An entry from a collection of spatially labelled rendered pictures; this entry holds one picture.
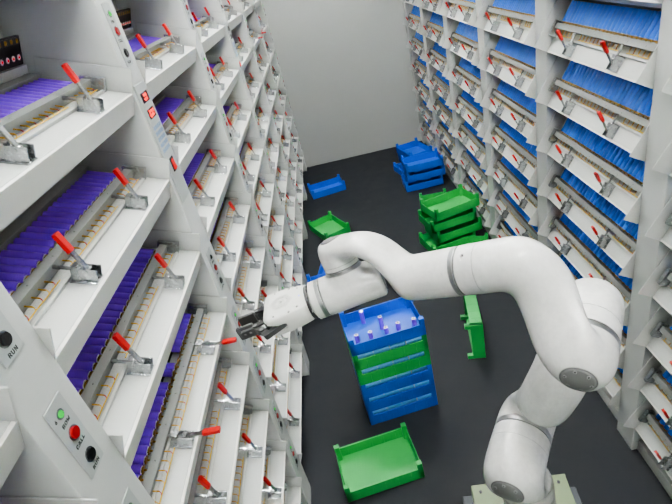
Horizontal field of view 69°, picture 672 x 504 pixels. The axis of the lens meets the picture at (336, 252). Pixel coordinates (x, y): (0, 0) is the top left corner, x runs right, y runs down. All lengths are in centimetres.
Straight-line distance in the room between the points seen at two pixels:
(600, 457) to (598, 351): 131
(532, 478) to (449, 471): 93
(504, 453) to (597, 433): 107
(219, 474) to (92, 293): 60
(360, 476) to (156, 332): 125
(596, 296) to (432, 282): 26
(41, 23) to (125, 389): 73
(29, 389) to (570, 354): 72
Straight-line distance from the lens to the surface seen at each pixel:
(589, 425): 219
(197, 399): 115
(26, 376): 68
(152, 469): 102
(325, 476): 212
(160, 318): 106
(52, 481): 73
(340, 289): 100
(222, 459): 128
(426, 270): 88
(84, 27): 118
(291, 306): 103
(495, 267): 82
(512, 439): 115
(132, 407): 90
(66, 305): 81
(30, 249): 93
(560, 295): 83
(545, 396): 100
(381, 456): 211
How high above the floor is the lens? 169
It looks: 30 degrees down
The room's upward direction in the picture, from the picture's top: 15 degrees counter-clockwise
